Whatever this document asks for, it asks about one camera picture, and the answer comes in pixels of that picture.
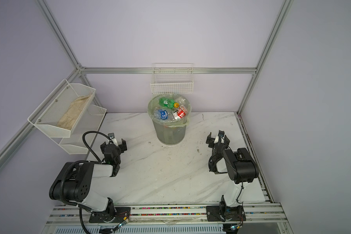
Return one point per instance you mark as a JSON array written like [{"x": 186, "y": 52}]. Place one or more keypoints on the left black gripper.
[{"x": 123, "y": 146}]

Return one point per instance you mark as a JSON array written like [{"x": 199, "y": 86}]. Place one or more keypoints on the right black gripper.
[{"x": 211, "y": 142}]

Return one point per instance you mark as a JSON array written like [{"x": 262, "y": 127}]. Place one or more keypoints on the red cap crushed bottle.
[{"x": 180, "y": 112}]

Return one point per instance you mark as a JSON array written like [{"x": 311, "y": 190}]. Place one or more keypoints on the green soda bottle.
[{"x": 168, "y": 103}]

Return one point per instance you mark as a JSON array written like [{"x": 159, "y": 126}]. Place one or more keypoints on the blue label front bottle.
[{"x": 162, "y": 114}]

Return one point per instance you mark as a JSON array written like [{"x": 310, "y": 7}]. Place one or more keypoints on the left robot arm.
[{"x": 73, "y": 185}]

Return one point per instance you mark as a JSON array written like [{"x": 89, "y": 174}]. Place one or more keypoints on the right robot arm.
[{"x": 242, "y": 171}]

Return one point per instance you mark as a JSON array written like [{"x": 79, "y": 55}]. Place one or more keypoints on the grey mesh waste bin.
[{"x": 170, "y": 135}]

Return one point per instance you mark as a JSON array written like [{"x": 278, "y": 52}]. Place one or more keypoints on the green plastic bin liner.
[{"x": 154, "y": 104}]

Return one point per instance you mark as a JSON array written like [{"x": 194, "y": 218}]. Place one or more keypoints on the lower white mesh shelf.
[{"x": 90, "y": 121}]

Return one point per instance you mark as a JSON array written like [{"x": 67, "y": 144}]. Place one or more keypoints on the white mesh shelf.
[
  {"x": 59, "y": 114},
  {"x": 90, "y": 121}
]

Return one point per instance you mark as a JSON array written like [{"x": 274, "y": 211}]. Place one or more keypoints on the beige cloth in shelf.
[{"x": 69, "y": 119}]

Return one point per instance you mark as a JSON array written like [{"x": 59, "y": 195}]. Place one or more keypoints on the upper white mesh shelf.
[{"x": 59, "y": 114}]

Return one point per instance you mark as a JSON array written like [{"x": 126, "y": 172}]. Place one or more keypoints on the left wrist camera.
[{"x": 112, "y": 139}]

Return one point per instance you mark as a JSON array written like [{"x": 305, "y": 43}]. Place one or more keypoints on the white wire wall basket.
[{"x": 172, "y": 78}]

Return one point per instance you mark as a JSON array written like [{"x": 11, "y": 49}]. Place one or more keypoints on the aluminium front rail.
[{"x": 266, "y": 218}]

